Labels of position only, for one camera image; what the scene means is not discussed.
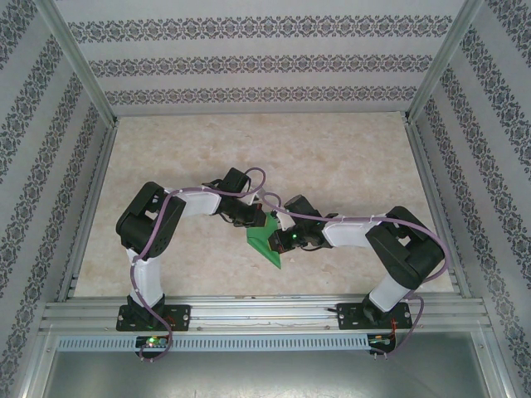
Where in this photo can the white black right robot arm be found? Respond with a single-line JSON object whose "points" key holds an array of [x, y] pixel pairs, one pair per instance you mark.
{"points": [[348, 234]]}

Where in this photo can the aluminium mounting rail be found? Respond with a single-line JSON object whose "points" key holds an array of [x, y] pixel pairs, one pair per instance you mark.
{"points": [[265, 309]]}

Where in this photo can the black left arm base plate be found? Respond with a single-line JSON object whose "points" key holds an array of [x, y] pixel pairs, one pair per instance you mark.
{"points": [[180, 317]]}

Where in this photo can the green paper sheet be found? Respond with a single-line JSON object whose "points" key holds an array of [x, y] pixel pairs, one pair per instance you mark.
{"points": [[259, 242]]}

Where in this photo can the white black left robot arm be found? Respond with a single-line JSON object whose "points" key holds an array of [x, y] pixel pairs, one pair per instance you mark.
{"points": [[199, 205]]}

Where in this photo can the aluminium side rail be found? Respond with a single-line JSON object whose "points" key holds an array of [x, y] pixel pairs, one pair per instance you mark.
{"points": [[89, 207], [437, 207]]}

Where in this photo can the small controller board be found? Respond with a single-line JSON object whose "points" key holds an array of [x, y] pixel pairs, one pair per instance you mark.
{"points": [[151, 342], [379, 341]]}

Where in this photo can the aluminium frame post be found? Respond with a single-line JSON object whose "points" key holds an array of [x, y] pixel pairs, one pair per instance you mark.
{"points": [[446, 62], [76, 62]]}

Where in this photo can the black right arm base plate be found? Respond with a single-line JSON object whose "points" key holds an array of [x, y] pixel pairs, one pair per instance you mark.
{"points": [[350, 317]]}

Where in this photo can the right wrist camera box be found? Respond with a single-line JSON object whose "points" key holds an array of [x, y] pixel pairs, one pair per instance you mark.
{"points": [[285, 221]]}

